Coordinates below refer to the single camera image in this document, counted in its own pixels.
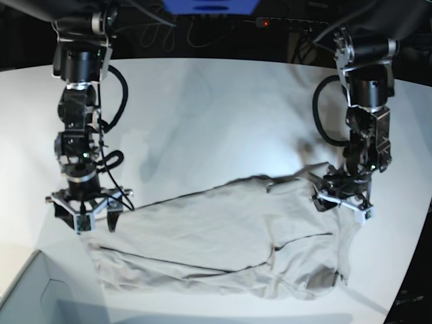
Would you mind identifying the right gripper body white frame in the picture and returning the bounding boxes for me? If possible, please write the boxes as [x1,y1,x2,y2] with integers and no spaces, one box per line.
[45,182,134,234]

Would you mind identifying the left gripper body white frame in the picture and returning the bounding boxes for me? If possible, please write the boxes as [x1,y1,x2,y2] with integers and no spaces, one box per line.
[308,170,375,225]

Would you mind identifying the beige t-shirt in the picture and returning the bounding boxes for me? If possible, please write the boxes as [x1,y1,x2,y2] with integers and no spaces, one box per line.
[80,165,360,300]

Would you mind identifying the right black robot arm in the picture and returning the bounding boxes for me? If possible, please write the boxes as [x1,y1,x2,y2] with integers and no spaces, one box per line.
[3,1,133,234]

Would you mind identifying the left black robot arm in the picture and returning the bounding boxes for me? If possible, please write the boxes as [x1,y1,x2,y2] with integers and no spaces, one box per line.
[312,1,431,224]

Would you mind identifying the grey box at corner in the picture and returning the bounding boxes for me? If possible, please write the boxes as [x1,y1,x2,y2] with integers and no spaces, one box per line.
[1,250,110,323]

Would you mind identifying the black power strip red light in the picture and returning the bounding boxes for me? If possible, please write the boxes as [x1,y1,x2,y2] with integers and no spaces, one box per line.
[251,17,329,29]

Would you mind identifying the black cables behind table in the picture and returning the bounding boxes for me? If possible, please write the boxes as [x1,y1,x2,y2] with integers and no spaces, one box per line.
[134,13,237,51]

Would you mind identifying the blue overhead mount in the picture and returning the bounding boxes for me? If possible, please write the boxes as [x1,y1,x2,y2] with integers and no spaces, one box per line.
[163,0,259,15]

